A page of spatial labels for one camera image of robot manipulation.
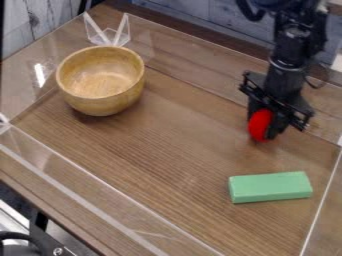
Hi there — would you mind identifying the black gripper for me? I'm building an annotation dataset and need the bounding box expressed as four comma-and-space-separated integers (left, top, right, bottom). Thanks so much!
240, 64, 316, 140

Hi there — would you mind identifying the red plush strawberry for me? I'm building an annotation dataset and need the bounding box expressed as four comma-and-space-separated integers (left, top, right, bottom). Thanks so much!
248, 108, 273, 142

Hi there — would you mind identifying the green rectangular block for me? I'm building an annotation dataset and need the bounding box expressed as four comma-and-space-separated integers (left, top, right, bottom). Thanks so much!
229, 171, 313, 204

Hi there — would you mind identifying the wooden bowl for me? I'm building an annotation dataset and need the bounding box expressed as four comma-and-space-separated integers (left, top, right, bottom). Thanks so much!
55, 46, 146, 116

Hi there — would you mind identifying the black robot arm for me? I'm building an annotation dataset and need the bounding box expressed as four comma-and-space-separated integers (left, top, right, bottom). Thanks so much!
236, 0, 329, 142

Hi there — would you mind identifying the clear acrylic corner bracket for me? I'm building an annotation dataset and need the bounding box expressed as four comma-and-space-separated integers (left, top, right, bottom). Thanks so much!
83, 13, 132, 47

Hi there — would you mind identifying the clear acrylic tray wall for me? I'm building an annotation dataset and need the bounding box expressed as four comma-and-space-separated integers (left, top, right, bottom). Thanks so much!
0, 117, 224, 256

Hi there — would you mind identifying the black table leg bracket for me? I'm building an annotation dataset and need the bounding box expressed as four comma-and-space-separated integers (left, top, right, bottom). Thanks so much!
30, 210, 98, 256

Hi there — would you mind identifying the black cable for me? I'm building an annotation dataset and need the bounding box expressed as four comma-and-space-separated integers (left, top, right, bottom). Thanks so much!
0, 229, 46, 256

